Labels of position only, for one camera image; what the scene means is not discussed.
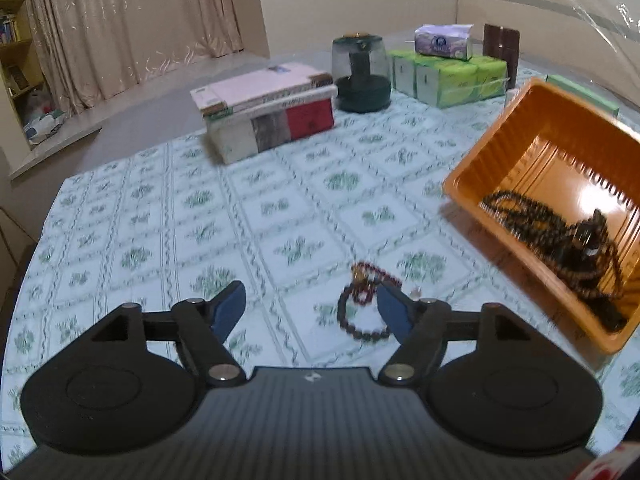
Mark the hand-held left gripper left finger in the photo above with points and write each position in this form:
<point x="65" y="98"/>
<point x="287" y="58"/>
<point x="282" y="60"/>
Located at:
<point x="227" y="310"/>

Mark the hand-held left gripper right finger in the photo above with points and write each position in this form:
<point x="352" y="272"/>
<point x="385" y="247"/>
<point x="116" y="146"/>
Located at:
<point x="395" y="315"/>

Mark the orange plastic tray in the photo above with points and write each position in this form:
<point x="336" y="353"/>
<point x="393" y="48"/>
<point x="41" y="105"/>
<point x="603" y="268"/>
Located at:
<point x="530" y="125"/>

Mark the thick white grey red book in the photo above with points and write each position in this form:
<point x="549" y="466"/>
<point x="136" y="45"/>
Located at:
<point x="310" y="120"/>

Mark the pink cover book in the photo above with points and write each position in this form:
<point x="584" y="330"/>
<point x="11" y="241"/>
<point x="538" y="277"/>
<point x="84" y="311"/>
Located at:
<point x="260" y="82"/>

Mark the green tissue multipack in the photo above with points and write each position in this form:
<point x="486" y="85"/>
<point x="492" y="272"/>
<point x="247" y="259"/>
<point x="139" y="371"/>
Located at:
<point x="450" y="80"/>

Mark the dark glass jar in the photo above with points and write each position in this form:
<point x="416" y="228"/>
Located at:
<point x="362" y="70"/>

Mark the plastic bags pile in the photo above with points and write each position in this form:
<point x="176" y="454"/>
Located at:
<point x="42" y="120"/>

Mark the purple tissue pack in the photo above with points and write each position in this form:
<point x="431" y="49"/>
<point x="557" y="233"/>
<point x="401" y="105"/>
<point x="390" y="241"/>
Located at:
<point x="445" y="42"/>

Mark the brown box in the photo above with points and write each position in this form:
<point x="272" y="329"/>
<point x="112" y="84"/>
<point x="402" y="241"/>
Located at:
<point x="502" y="52"/>

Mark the light green flat box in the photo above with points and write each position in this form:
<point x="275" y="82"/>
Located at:
<point x="580" y="91"/>

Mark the beige curtain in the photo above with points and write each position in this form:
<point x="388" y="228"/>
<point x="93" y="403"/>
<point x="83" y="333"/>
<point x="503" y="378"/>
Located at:
<point x="125" y="25"/>

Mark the wooden bookshelf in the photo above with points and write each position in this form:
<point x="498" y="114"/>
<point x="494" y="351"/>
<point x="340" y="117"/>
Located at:
<point x="15" y="60"/>

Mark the white plastic-wrapped board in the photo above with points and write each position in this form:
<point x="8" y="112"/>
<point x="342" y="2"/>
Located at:
<point x="550" y="10"/>

